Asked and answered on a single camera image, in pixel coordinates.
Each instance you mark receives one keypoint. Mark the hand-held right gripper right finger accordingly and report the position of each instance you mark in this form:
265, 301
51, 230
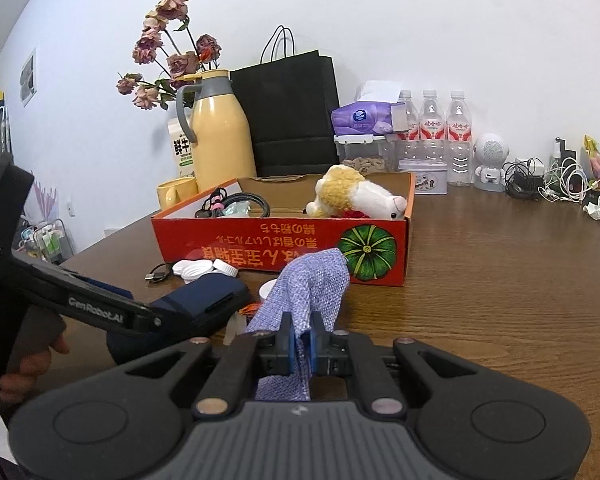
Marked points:
316, 350

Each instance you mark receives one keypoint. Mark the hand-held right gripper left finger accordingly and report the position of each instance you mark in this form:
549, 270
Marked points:
290, 350

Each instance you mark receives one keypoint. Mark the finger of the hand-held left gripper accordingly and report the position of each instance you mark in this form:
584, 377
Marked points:
105, 287
95, 307

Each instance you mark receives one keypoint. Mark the blue knitted cloth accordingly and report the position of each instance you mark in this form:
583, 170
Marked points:
310, 285

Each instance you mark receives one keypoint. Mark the navy pouch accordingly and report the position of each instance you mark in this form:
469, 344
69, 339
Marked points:
205, 300

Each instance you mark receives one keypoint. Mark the orange cardboard box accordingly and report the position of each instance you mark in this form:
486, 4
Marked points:
280, 250

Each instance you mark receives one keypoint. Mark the red rose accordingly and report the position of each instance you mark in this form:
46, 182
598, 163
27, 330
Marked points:
355, 214

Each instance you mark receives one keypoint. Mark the yellow white plush toy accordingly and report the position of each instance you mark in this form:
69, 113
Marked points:
360, 192

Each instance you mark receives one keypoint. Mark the person's left hand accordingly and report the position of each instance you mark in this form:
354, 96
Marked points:
27, 372

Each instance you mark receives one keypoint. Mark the storage rack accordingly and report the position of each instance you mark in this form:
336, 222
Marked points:
50, 245

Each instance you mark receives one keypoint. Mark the translucent plastic container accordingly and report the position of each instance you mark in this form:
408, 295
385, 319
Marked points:
237, 327

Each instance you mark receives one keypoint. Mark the small white cup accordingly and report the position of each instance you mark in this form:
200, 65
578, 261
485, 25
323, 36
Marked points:
267, 291

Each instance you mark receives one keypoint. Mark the small white ribbed cap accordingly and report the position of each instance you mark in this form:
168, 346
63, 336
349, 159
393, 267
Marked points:
226, 269

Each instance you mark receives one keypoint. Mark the yellow mug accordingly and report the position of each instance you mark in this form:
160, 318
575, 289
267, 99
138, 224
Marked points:
172, 194

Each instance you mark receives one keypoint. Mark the clear plastic wrap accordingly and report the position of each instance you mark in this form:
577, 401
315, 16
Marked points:
237, 209

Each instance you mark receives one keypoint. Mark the white milk carton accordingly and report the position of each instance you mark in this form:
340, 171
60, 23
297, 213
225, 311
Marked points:
180, 150

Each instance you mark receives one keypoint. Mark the yellow thermos jug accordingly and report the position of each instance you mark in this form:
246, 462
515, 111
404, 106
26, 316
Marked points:
222, 135

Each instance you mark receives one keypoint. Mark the clear container of nuts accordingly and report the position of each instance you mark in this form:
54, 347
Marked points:
365, 157

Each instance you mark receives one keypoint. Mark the pale tin box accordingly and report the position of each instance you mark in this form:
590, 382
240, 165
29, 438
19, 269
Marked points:
422, 177

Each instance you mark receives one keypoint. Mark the purple tissue pack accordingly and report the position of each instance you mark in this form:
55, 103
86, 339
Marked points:
360, 117

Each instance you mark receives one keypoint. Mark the clear water bottle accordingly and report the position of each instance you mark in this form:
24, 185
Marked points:
431, 127
409, 130
459, 135

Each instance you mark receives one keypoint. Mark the black paper bag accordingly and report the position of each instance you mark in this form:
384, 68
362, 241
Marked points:
285, 110

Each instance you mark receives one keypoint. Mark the white robot speaker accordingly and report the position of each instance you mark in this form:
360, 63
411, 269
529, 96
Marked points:
491, 152

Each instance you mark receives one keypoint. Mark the dried rose bouquet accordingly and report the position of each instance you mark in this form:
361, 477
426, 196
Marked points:
172, 5

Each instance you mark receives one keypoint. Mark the white wall socket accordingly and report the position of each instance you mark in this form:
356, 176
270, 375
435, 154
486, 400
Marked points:
70, 208

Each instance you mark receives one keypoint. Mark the wall picture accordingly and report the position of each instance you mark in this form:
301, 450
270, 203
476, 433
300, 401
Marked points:
28, 77

